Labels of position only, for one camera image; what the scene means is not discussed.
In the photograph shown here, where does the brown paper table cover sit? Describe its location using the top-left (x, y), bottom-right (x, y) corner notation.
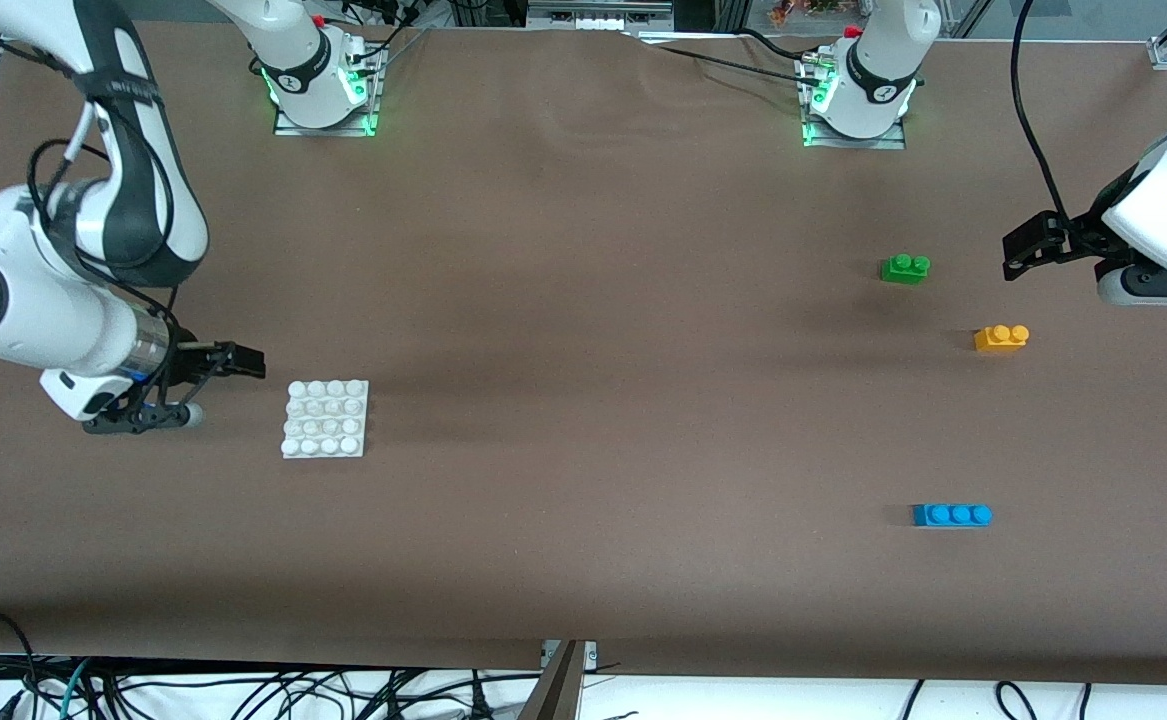
top-left (0, 20), bottom-right (1167, 687)

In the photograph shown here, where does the blue three-stud block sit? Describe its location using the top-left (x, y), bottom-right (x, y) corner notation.
top-left (911, 503), bottom-right (994, 528)

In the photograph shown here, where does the metal table edge bracket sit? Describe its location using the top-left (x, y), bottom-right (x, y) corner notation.
top-left (518, 640), bottom-right (599, 720)

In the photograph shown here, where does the grey power strip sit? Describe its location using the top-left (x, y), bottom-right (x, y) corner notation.
top-left (526, 0), bottom-right (676, 31)

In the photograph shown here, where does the teal cable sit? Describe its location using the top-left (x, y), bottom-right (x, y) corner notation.
top-left (55, 658), bottom-right (92, 720)

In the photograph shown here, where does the yellow two-stud block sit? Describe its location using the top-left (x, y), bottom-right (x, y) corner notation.
top-left (973, 324), bottom-right (1031, 353)

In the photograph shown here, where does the white studded base plate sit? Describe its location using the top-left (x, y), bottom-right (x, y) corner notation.
top-left (281, 379), bottom-right (370, 460)

